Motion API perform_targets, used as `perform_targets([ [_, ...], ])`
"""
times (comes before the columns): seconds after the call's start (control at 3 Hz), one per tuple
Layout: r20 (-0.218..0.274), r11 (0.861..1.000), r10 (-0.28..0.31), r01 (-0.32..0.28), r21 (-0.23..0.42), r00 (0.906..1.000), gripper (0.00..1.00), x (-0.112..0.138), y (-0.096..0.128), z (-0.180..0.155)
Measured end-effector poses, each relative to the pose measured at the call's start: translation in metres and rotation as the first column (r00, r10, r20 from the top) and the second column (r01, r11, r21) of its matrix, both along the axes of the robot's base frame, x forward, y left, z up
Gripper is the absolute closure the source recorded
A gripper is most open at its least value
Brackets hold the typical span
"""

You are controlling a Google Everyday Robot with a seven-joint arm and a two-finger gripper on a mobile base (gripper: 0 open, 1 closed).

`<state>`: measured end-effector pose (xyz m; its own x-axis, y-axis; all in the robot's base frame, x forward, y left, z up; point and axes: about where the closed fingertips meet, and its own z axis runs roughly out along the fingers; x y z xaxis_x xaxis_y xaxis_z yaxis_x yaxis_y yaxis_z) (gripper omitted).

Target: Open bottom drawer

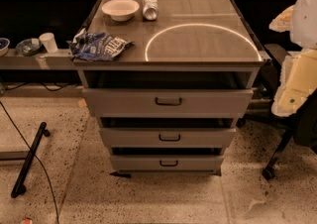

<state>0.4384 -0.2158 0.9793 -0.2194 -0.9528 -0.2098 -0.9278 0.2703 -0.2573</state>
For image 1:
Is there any black table leg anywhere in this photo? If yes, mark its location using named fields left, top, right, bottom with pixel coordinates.
left=11, top=122, right=51, bottom=198

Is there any dark blue bowl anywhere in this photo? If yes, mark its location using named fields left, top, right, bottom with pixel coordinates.
left=15, top=38, right=42, bottom=56

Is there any grey top drawer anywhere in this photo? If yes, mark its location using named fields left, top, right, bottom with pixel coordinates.
left=83, top=88, right=253, bottom=118

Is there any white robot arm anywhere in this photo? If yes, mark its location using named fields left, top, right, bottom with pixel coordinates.
left=269, top=0, right=317, bottom=117

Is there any grey bottom drawer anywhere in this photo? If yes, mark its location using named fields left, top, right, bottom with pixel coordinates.
left=110, top=155, right=223, bottom=172

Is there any grey drawer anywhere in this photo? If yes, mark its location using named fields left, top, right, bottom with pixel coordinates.
left=110, top=155, right=223, bottom=172
left=100, top=128, right=236, bottom=148
left=83, top=88, right=253, bottom=118

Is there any blue chip bag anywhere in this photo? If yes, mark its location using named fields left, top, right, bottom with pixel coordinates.
left=68, top=29, right=133, bottom=61

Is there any blue rimmed bowl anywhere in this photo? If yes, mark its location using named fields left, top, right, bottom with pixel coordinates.
left=0, top=38, right=10, bottom=56

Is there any grey middle drawer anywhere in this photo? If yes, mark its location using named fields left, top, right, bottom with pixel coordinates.
left=100, top=128, right=236, bottom=148

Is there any grey drawer cabinet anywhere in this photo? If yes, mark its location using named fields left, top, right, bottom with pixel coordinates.
left=72, top=0, right=265, bottom=178

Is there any grey side shelf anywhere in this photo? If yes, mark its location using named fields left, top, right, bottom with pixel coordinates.
left=0, top=48, right=77, bottom=71

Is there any silver soda can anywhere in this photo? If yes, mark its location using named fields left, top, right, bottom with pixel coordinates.
left=143, top=0, right=159, bottom=21

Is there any white paper cup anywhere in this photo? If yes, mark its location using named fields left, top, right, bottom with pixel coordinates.
left=39, top=33, right=58, bottom=53

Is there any black office chair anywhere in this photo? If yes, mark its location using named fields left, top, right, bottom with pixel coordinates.
left=244, top=43, right=317, bottom=181

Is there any black floor cable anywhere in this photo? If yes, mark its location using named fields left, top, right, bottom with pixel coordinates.
left=0, top=101, right=60, bottom=224

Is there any white bowl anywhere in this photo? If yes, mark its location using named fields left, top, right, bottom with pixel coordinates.
left=101, top=0, right=140, bottom=22

